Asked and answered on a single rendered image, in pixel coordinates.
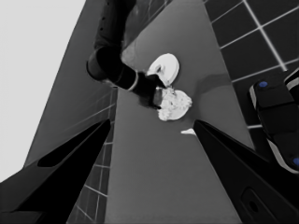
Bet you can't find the large thick white disc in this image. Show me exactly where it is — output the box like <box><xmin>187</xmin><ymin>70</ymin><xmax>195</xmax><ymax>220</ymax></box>
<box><xmin>147</xmin><ymin>53</ymin><xmax>181</xmax><ymax>88</ymax></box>

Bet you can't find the white thin T-shaped piece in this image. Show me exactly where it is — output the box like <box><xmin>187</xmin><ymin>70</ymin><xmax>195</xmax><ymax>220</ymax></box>
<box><xmin>180</xmin><ymin>128</ymin><xmax>198</xmax><ymax>136</ymax></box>

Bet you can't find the dark robot body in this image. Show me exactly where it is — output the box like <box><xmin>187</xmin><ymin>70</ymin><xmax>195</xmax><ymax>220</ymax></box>
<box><xmin>248</xmin><ymin>66</ymin><xmax>299</xmax><ymax>175</ymax></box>

